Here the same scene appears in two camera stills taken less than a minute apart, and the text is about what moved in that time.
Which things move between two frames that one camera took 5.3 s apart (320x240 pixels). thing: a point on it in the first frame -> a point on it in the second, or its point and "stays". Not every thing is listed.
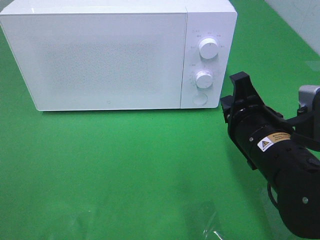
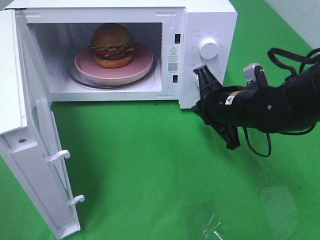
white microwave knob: x=208 y=48 stays
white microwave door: x=99 y=61 -> x=28 y=143
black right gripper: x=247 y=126 -> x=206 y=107
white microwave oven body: x=90 y=55 stays
